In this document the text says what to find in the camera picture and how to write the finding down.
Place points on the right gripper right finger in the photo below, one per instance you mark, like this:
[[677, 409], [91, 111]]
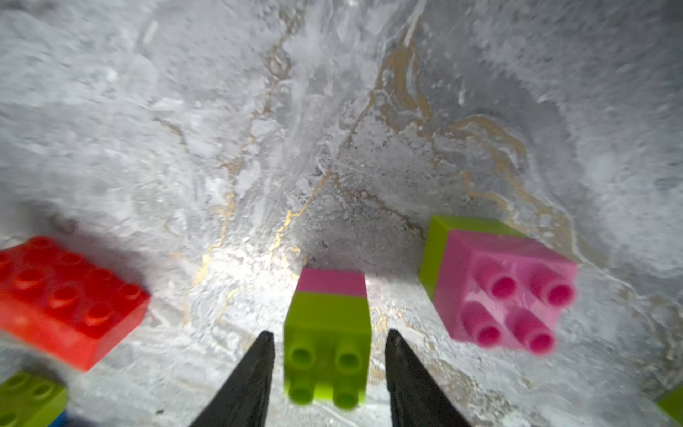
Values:
[[416, 399]]

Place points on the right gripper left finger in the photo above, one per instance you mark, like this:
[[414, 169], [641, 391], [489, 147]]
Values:
[[243, 399]]

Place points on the lime lego brick upturned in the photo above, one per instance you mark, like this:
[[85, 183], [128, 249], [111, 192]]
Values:
[[327, 343]]

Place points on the pink lego brick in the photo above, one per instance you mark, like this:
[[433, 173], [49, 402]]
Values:
[[498, 291]]

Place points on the lime and orange lego stack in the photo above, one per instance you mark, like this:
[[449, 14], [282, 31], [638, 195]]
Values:
[[671, 403]]

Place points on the pink lego brick upturned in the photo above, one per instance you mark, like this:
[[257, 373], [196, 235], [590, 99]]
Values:
[[332, 282]]

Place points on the lime lego brick studs up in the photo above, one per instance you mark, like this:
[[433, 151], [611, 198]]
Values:
[[435, 246]]

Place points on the red long lego brick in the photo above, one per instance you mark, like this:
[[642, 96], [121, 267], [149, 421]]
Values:
[[59, 302]]

